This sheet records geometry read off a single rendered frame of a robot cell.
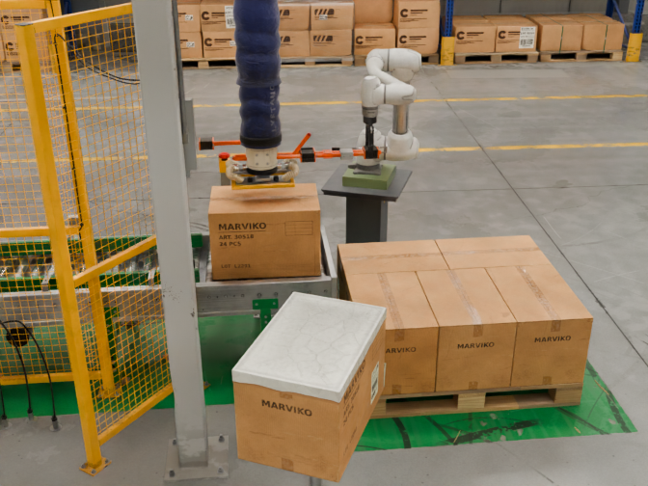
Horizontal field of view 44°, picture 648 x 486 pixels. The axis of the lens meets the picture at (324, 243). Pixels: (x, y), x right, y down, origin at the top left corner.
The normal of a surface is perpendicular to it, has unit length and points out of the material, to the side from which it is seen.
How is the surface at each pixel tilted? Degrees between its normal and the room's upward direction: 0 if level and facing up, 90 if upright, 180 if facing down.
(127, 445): 0
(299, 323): 0
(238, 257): 90
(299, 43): 90
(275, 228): 90
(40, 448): 0
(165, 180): 90
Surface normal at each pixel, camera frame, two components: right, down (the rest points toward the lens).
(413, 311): 0.00, -0.90
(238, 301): 0.10, 0.43
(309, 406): -0.33, 0.41
